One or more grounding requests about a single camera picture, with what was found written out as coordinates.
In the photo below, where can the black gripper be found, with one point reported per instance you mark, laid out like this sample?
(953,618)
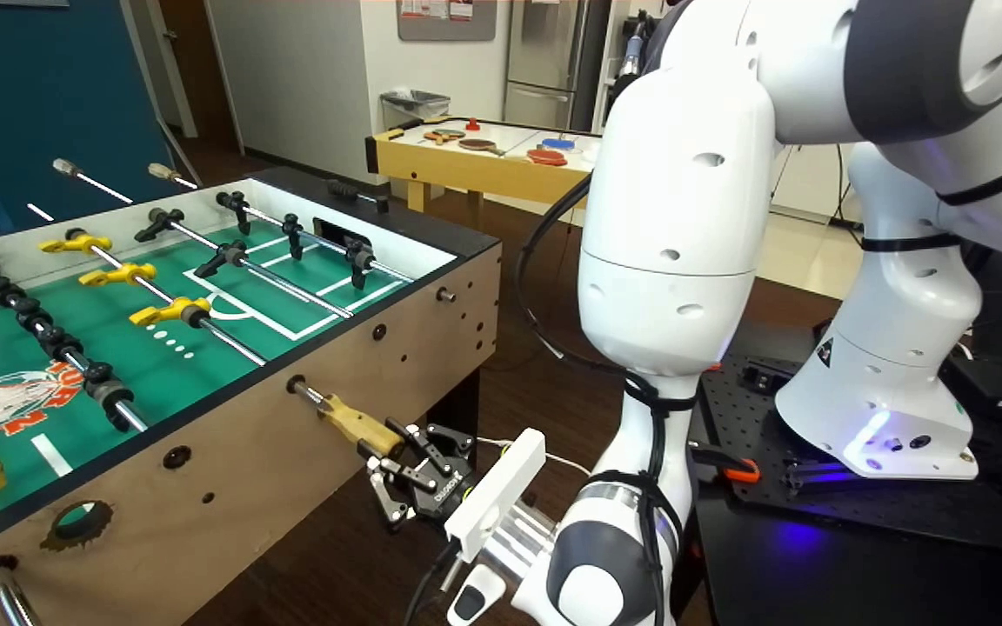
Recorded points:
(437,479)

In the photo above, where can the rod with yellow players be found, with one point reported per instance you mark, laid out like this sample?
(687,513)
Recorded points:
(357,427)

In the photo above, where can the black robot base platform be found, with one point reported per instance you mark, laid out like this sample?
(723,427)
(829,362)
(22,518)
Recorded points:
(808,542)

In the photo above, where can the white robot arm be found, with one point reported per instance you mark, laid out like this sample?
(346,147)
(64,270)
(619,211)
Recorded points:
(851,147)

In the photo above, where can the rod with black players near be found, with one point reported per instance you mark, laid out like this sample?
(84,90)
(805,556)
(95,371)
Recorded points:
(60,347)

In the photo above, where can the foosball table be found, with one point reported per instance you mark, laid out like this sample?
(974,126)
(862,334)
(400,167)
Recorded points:
(99,525)

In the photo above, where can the yellow table tennis table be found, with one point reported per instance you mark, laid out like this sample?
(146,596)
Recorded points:
(484,159)

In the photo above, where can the orange clamp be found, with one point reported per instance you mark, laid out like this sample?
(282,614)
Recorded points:
(727,466)

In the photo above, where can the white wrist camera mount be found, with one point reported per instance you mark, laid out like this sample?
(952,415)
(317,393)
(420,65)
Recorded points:
(495,494)

